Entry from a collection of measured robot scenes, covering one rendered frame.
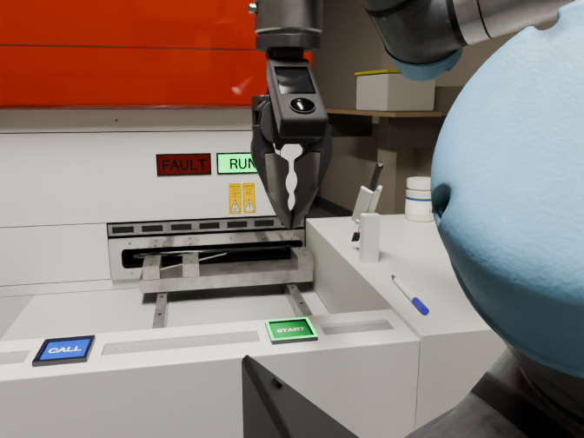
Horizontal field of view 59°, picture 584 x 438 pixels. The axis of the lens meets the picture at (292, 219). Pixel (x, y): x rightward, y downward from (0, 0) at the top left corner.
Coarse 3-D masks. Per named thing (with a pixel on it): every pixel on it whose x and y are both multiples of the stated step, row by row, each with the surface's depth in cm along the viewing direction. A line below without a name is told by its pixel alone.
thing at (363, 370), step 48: (96, 336) 62; (144, 336) 62; (192, 336) 62; (240, 336) 63; (336, 336) 62; (384, 336) 62; (0, 384) 53; (48, 384) 54; (96, 384) 55; (144, 384) 56; (192, 384) 57; (240, 384) 58; (288, 384) 59; (336, 384) 60; (384, 384) 62; (0, 432) 54; (48, 432) 55; (96, 432) 56; (144, 432) 57; (192, 432) 58; (240, 432) 59; (384, 432) 63
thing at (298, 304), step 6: (294, 282) 111; (282, 288) 115; (288, 288) 109; (294, 288) 108; (288, 294) 109; (294, 294) 105; (300, 294) 105; (288, 300) 109; (294, 300) 102; (300, 300) 102; (294, 306) 103; (300, 306) 99; (306, 306) 99; (294, 312) 103; (300, 312) 97; (306, 312) 96
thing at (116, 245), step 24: (120, 240) 112; (144, 240) 113; (168, 240) 114; (192, 240) 115; (216, 240) 117; (240, 240) 118; (264, 240) 119; (288, 240) 120; (120, 264) 114; (168, 264) 117
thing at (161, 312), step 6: (162, 294) 105; (168, 294) 109; (156, 300) 102; (162, 300) 102; (168, 300) 107; (156, 306) 99; (162, 306) 99; (156, 312) 96; (162, 312) 96; (156, 318) 93; (162, 318) 93; (156, 324) 91; (162, 324) 91
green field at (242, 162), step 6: (222, 156) 114; (228, 156) 114; (234, 156) 114; (240, 156) 114; (246, 156) 115; (222, 162) 114; (228, 162) 114; (234, 162) 114; (240, 162) 115; (246, 162) 115; (252, 162) 115; (222, 168) 114; (228, 168) 114; (234, 168) 115; (240, 168) 115; (246, 168) 115; (252, 168) 115
